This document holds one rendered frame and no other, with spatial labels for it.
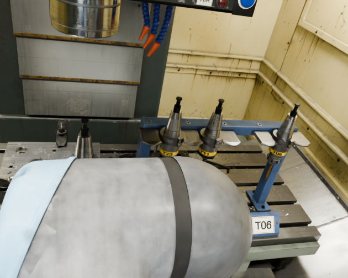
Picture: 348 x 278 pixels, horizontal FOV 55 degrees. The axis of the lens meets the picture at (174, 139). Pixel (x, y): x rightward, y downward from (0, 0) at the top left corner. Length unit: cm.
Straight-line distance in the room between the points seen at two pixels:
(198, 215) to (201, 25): 159
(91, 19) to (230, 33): 120
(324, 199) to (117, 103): 95
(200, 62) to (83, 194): 167
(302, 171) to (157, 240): 137
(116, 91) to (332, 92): 91
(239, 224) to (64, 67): 116
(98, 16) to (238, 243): 60
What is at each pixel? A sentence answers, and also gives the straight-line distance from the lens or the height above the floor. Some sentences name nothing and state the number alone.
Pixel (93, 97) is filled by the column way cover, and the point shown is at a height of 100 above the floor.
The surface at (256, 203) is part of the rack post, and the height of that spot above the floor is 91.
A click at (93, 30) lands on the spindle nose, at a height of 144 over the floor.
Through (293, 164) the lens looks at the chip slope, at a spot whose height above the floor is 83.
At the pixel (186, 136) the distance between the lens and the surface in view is 87.
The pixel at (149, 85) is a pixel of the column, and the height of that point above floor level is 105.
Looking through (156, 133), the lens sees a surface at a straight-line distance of 85.
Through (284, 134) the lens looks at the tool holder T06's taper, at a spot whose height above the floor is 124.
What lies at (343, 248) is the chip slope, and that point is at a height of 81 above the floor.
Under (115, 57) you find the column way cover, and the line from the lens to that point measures 137.
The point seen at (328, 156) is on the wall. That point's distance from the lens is 155.
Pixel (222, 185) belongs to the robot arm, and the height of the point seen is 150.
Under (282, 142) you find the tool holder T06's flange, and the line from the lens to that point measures 97.
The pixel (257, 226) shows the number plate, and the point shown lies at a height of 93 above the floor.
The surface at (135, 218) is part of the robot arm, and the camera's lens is 26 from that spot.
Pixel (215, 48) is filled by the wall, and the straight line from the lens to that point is 189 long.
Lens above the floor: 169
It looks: 34 degrees down
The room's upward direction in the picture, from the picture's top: 12 degrees clockwise
